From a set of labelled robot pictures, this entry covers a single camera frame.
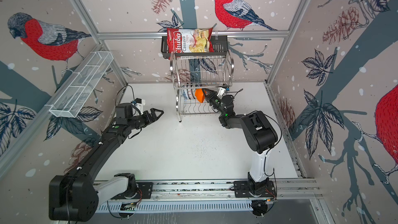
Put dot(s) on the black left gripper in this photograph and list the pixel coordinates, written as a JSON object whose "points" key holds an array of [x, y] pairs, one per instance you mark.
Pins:
{"points": [[154, 117]]}

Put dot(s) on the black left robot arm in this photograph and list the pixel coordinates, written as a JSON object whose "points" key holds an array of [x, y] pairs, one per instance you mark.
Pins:
{"points": [[73, 196]]}

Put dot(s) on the white brown patterned bowl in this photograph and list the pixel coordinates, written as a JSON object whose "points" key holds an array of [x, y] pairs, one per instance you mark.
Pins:
{"points": [[193, 94]]}

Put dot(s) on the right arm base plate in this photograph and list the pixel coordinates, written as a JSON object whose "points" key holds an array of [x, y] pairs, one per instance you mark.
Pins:
{"points": [[249, 189]]}

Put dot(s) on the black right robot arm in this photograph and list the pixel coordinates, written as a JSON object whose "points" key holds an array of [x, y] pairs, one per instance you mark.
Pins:
{"points": [[259, 133]]}

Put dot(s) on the stainless steel dish rack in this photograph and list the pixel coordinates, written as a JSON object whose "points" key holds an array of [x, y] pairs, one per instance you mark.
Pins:
{"points": [[199, 72]]}

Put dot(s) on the orange plastic bowl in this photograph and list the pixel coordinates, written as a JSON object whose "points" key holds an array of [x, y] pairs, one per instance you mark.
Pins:
{"points": [[200, 95]]}

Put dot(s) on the red patterned ceramic bowl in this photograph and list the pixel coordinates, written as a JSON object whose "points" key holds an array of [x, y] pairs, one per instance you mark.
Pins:
{"points": [[189, 92]]}

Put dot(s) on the white wire mesh shelf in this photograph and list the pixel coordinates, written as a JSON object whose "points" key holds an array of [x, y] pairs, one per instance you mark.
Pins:
{"points": [[74, 97]]}

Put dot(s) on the aluminium mounting rail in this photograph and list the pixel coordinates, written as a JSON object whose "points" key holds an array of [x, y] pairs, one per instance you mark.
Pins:
{"points": [[217, 190]]}

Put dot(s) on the black wall basket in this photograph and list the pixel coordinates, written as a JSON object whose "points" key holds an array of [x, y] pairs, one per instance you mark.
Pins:
{"points": [[219, 44]]}

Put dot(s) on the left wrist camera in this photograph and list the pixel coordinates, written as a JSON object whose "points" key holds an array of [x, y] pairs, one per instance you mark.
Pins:
{"points": [[139, 104]]}

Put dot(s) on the red cassava chips bag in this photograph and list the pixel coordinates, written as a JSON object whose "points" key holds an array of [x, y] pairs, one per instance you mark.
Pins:
{"points": [[186, 41]]}

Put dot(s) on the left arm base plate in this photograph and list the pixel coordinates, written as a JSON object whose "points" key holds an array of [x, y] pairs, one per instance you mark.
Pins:
{"points": [[138, 191]]}

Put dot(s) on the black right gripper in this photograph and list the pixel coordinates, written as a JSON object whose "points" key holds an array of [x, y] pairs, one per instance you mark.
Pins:
{"points": [[212, 97]]}

